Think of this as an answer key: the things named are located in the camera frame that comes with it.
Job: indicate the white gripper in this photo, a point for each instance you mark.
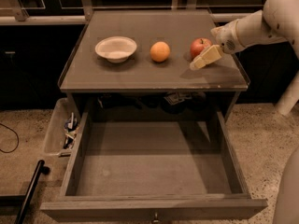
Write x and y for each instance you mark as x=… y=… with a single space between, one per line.
x=226 y=38

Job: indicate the red apple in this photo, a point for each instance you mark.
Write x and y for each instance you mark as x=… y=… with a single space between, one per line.
x=198 y=45

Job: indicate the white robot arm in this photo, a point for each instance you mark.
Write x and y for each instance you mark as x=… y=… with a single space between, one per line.
x=276 y=22

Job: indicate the open grey top drawer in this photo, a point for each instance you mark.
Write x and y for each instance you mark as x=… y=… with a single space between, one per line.
x=143 y=164

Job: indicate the orange fruit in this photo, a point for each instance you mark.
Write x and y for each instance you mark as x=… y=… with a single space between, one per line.
x=159 y=52

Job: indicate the grey cabinet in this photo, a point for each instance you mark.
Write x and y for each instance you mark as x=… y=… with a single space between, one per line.
x=148 y=51

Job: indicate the white bowl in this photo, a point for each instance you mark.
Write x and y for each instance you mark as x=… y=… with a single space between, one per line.
x=116 y=49

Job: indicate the metal railing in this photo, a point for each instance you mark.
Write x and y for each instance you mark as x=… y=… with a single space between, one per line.
x=80 y=11

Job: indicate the clutter inside plastic bin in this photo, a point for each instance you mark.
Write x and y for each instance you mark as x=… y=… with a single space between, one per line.
x=70 y=131

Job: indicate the black bar handle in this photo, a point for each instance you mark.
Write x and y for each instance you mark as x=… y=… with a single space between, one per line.
x=41 y=169

